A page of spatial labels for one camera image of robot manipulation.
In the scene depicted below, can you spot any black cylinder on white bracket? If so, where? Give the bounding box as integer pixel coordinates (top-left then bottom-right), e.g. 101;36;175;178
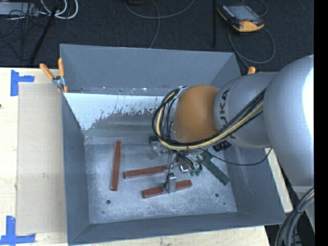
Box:
212;140;233;153

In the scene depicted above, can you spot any grey metal bin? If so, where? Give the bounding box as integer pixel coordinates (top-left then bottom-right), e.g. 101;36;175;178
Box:
59;44;288;245

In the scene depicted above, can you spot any red-brown flat block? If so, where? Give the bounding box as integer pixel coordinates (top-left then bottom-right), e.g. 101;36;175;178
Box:
142;179;193;199
110;140;122;192
122;165;169;180

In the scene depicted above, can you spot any pale flat board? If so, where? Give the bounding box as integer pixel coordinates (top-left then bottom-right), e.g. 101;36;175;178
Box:
15;82;68;237

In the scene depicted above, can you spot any dark green flat block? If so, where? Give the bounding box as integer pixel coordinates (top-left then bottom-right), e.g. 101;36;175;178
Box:
201;151;231;186

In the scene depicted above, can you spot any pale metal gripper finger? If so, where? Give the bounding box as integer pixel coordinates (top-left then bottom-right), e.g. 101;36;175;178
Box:
149;142;168;161
162;173;178;194

